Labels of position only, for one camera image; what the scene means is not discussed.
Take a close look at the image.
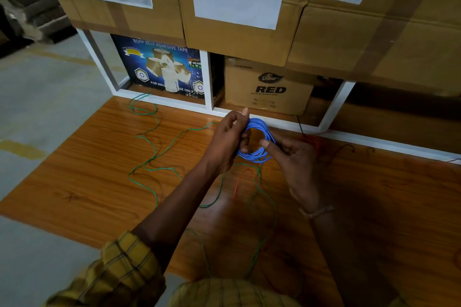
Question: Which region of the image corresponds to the person's left hand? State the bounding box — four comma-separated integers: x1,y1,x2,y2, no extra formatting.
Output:
203,107,252,177

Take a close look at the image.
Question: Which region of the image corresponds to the person's right hand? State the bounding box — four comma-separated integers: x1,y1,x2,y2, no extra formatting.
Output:
259,132,323,211

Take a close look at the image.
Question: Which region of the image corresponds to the blue wire coil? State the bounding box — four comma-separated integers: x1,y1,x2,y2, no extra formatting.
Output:
236,118,277,164

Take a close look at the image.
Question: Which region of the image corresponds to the person's left forearm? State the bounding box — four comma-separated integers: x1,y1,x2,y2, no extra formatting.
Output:
131,159,221,276

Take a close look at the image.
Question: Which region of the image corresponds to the person's right forearm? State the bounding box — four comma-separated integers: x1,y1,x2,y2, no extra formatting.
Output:
302,208,401,307

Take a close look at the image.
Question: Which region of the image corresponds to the small brown cardboard box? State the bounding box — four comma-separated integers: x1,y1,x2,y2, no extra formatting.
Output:
224,56,318,116

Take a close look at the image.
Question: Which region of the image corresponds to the pale wrist band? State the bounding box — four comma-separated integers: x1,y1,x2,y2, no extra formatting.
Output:
298,205,335,219

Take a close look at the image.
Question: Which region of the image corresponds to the cardboard box with square paper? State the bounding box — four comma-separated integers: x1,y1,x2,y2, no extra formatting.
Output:
174,0,323,67

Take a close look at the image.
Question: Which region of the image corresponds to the blue printed tape box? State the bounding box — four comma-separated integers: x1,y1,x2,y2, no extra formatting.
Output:
111,34,206,99

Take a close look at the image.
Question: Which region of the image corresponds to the cardboard box with slanted paper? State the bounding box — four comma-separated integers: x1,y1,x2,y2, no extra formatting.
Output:
24,0,187,48

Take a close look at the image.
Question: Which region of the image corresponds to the large cardboard box with label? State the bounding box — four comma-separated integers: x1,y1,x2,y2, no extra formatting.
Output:
286,0,461,97

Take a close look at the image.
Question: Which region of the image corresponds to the yellow plaid shirt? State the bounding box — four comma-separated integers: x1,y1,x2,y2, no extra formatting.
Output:
42,230,302,307

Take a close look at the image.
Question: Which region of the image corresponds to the stack of dark grey trays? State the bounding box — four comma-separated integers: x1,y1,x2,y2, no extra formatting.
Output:
0,0,78,45

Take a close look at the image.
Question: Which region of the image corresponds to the red wire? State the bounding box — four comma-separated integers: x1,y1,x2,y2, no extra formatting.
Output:
233,133,356,204

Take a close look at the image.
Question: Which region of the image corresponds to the white metal rack frame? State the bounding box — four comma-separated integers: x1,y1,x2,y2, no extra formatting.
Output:
77,29,461,166

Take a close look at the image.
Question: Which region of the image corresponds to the green wire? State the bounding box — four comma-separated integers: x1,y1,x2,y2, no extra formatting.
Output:
127,93,279,279

